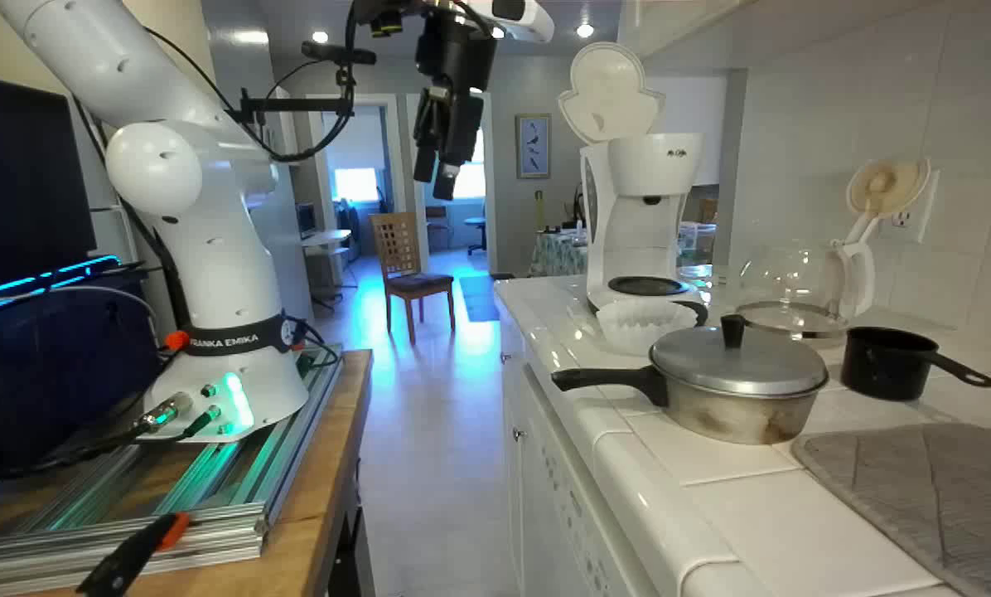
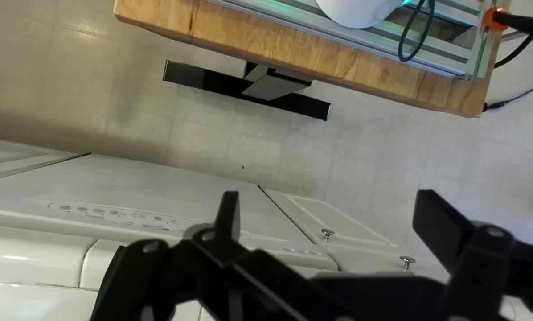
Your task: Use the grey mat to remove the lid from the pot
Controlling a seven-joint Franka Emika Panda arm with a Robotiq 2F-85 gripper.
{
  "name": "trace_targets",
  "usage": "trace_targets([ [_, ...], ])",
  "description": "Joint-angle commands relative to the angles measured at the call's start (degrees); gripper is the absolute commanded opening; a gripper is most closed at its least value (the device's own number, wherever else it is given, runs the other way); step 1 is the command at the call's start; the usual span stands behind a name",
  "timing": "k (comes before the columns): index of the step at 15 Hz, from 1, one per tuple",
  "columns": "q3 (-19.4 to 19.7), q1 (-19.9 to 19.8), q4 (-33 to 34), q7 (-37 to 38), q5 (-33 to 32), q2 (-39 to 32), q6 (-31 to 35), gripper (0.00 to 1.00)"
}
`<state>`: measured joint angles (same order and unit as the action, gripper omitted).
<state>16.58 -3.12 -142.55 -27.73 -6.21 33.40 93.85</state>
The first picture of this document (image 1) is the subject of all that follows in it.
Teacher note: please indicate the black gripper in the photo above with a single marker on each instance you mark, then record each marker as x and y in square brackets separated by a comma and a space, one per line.
[455, 56]

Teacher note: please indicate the steel pot lid black knob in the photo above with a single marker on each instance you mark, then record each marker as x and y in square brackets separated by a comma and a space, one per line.
[739, 361]

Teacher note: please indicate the grey quilted mat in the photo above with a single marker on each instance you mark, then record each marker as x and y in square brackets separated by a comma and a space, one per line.
[923, 485]

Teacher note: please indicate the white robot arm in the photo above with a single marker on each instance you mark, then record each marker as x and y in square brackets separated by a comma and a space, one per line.
[194, 166]

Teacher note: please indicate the wooden chair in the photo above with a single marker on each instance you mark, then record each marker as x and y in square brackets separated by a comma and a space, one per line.
[403, 274]

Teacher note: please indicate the white coffee maker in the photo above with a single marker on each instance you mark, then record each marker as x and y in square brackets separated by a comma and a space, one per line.
[634, 180]

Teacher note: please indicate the white paper coffee filter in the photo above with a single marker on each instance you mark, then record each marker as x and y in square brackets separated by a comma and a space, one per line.
[634, 326]

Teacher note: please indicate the glass coffee carafe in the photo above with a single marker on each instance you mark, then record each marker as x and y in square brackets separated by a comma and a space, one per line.
[812, 294]

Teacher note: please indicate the black computer monitor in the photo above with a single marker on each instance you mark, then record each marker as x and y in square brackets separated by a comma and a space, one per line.
[44, 212]

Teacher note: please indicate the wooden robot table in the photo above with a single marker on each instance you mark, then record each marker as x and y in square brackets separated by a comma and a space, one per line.
[302, 545]

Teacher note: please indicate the dark blue bag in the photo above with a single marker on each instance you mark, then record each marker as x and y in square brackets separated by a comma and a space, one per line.
[68, 365]

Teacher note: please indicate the small black measuring cup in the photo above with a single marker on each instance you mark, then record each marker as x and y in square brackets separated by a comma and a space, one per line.
[890, 364]

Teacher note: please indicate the black orange clamp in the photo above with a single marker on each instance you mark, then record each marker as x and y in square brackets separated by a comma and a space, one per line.
[116, 573]

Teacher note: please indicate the framed wall picture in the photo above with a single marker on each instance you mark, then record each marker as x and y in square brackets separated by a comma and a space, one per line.
[530, 148]

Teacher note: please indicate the black camera on mount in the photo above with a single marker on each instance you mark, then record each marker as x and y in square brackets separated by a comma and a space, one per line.
[338, 54]

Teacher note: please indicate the steel pot with black handle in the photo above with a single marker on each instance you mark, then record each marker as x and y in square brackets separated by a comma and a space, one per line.
[738, 419]

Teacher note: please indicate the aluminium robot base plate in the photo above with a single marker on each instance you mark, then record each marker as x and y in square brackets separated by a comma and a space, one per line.
[54, 530]

